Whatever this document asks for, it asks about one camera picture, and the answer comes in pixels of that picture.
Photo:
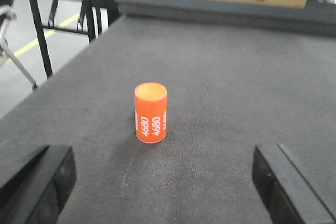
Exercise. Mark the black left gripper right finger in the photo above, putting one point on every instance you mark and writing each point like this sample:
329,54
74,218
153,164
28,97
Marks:
284,188

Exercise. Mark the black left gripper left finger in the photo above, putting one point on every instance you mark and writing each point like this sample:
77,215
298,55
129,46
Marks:
35,188

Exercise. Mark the orange 4680 cylinder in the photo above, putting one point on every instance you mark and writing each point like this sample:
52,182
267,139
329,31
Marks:
150,101

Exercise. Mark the dark raised table ledge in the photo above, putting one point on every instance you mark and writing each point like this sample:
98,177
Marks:
315,18

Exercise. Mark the black-legged side table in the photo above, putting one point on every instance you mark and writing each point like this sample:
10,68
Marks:
88,23

